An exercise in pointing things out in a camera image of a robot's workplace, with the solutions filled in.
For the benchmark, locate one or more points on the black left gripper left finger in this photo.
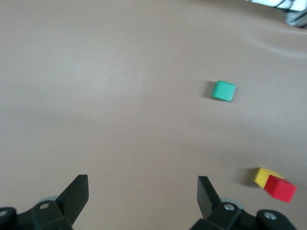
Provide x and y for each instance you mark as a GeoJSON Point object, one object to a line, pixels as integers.
{"type": "Point", "coordinates": [48, 215]}

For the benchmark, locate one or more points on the yellow cube block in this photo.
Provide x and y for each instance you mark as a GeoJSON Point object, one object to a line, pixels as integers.
{"type": "Point", "coordinates": [260, 177]}

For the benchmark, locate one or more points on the red cube block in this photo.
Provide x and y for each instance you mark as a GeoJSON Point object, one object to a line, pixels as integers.
{"type": "Point", "coordinates": [280, 189]}

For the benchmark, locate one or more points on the green cube block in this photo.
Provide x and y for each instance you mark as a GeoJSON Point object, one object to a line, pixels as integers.
{"type": "Point", "coordinates": [223, 91]}

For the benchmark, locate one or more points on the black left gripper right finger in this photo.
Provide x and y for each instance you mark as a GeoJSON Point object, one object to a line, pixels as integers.
{"type": "Point", "coordinates": [223, 218]}

